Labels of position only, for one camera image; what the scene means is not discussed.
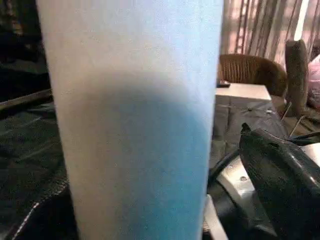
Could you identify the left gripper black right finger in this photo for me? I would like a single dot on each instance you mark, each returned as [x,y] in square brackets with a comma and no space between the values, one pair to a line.
[275,170]

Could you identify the grey padded post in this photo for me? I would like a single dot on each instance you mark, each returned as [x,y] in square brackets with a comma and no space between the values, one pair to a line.
[297,75]

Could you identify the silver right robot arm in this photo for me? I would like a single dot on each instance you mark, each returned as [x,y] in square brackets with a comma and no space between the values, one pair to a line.
[232,180]

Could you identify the pink plastic bag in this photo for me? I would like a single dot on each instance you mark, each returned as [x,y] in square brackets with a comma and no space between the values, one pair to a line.
[315,72]

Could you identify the grey metal bar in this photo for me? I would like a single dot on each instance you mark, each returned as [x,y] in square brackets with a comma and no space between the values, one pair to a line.
[25,98]

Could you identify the black mat cloth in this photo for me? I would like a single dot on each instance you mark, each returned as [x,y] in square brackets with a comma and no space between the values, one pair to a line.
[25,150]

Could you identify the white box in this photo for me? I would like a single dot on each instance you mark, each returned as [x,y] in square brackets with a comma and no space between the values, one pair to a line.
[242,92]

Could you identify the brown wicker chair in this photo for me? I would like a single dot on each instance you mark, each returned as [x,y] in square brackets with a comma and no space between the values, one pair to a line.
[250,68]

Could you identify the white plastic table leg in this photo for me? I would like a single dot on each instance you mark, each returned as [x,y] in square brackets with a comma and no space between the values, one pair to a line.
[130,112]

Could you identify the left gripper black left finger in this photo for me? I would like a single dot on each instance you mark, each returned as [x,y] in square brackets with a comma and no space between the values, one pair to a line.
[50,220]

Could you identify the beige sheer curtain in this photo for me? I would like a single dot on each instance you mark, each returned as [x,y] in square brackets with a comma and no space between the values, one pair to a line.
[262,25]

